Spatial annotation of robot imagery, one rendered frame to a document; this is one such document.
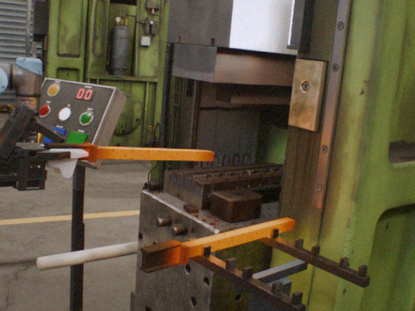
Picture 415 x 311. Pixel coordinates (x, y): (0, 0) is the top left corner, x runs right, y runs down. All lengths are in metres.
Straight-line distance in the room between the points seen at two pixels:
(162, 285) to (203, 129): 0.53
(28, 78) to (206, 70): 0.51
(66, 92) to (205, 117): 0.53
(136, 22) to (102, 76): 0.81
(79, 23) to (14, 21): 3.12
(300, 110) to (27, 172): 0.67
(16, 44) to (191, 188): 7.90
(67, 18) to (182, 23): 4.72
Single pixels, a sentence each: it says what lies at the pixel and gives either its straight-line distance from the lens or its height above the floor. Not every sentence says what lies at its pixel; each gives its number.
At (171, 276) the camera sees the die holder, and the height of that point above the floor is 0.71.
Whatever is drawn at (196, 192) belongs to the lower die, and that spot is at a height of 0.96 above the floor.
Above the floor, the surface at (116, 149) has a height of 1.13.
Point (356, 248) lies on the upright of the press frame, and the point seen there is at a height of 0.92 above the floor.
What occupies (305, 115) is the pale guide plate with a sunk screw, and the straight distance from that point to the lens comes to 1.29.
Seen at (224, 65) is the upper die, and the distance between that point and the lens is 1.38.
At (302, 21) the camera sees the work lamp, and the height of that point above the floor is 1.45.
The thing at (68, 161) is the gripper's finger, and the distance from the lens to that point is 1.05.
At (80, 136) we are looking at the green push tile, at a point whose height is 1.03.
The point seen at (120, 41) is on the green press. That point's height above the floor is 1.36.
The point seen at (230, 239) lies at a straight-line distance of 1.10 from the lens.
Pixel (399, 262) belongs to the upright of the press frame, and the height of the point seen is 0.79.
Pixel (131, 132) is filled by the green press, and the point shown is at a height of 0.26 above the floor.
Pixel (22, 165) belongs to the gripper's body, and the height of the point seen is 1.11.
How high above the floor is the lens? 1.36
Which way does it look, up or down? 12 degrees down
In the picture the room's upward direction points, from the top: 6 degrees clockwise
